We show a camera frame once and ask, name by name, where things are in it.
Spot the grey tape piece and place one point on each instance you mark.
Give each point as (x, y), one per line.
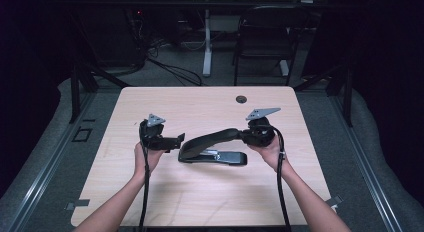
(334, 201)
(78, 204)

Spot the short white desk foot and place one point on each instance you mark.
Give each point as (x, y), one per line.
(284, 68)

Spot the black folding chair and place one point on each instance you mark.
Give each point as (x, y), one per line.
(266, 35)

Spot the person's left hand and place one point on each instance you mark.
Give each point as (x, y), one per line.
(150, 158)

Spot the person's right hand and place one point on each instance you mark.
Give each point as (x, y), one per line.
(273, 155)

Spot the aluminium floor rail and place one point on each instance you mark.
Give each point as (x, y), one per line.
(46, 172)
(366, 172)

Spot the long white desk leg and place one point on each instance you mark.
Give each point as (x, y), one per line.
(207, 52)

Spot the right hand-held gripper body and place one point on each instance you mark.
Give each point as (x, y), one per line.
(262, 133)

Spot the black stapler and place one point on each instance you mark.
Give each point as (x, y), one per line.
(213, 142)

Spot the black metal stand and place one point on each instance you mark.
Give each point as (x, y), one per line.
(348, 95)
(75, 92)

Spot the dark equipment cabinet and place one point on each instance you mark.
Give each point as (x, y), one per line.
(110, 38)

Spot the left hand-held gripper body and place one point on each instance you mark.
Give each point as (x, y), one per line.
(154, 135)

